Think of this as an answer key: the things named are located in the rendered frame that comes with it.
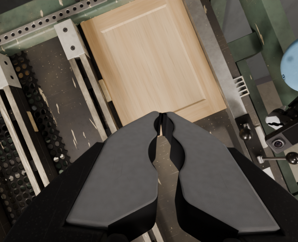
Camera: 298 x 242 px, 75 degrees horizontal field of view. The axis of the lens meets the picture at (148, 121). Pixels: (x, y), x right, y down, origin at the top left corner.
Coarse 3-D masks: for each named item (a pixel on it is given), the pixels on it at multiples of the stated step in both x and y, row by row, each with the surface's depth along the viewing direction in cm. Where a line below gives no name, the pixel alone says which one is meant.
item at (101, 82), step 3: (99, 81) 69; (102, 81) 69; (102, 84) 69; (102, 87) 69; (105, 87) 69; (105, 90) 69; (105, 93) 69; (108, 93) 69; (105, 96) 69; (108, 96) 69; (108, 99) 69; (111, 99) 70
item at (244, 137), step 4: (244, 124) 66; (248, 124) 66; (244, 128) 58; (248, 128) 66; (240, 132) 58; (244, 132) 57; (248, 132) 56; (240, 136) 58; (244, 136) 57; (248, 136) 56; (252, 136) 57; (244, 140) 58; (248, 140) 57
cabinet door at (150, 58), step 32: (160, 0) 70; (96, 32) 70; (128, 32) 70; (160, 32) 70; (192, 32) 70; (128, 64) 70; (160, 64) 70; (192, 64) 70; (128, 96) 70; (160, 96) 70; (192, 96) 70
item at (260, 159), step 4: (292, 152) 58; (256, 156) 67; (260, 156) 66; (288, 156) 58; (292, 156) 57; (296, 156) 56; (260, 160) 66; (288, 160) 58; (292, 160) 57; (296, 160) 56; (292, 164) 58
